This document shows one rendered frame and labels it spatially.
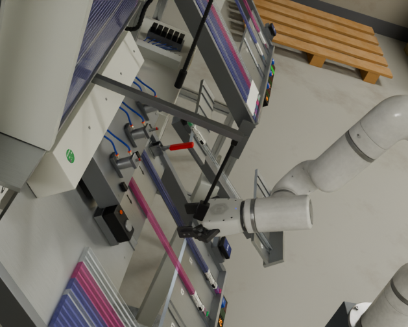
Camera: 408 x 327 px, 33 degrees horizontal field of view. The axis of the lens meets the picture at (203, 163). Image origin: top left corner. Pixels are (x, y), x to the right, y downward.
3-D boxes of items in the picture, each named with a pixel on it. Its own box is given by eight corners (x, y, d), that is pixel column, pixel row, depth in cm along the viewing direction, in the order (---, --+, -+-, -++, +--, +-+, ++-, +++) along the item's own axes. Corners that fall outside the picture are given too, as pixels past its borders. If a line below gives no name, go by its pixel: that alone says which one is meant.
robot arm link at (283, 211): (257, 190, 169) (252, 209, 161) (311, 185, 166) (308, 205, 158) (263, 218, 173) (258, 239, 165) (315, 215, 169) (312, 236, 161)
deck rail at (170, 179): (205, 272, 195) (226, 269, 193) (204, 278, 194) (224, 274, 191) (91, 57, 161) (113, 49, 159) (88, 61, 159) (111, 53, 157)
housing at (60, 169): (93, 76, 162) (145, 60, 157) (9, 205, 122) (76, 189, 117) (76, 47, 158) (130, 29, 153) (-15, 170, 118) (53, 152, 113)
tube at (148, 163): (216, 290, 185) (220, 289, 185) (215, 294, 184) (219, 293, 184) (135, 140, 161) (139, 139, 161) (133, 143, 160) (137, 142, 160)
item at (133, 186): (203, 313, 175) (208, 312, 174) (202, 316, 174) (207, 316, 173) (116, 156, 151) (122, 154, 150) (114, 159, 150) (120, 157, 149)
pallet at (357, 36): (364, 35, 545) (370, 24, 539) (390, 89, 486) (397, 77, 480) (231, -6, 515) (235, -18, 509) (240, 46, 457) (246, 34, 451)
